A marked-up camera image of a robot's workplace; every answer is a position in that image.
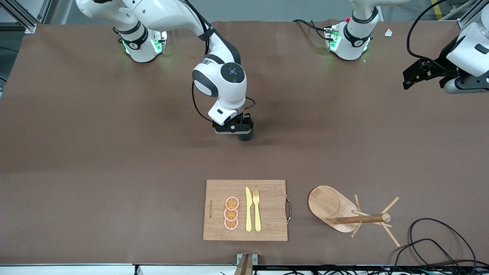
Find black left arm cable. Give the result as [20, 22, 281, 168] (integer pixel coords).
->
[406, 0, 452, 66]

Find black arm base cable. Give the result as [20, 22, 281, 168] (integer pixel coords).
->
[293, 19, 330, 41]

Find black looped cable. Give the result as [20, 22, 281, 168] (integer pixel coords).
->
[390, 238, 461, 275]
[408, 218, 478, 270]

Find aluminium frame profile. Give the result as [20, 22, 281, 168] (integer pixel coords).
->
[439, 0, 489, 29]
[0, 0, 39, 34]

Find brown table mat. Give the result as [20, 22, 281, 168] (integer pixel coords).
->
[0, 20, 489, 267]

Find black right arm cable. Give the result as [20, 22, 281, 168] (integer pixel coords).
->
[191, 78, 256, 123]

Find wooden mug tree stand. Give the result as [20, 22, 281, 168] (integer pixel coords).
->
[308, 185, 401, 248]

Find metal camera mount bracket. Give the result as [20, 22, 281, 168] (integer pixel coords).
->
[236, 253, 259, 275]

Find yellow plastic fork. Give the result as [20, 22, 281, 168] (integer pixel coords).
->
[253, 190, 262, 232]

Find yellow plastic knife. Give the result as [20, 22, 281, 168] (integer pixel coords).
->
[245, 187, 253, 232]

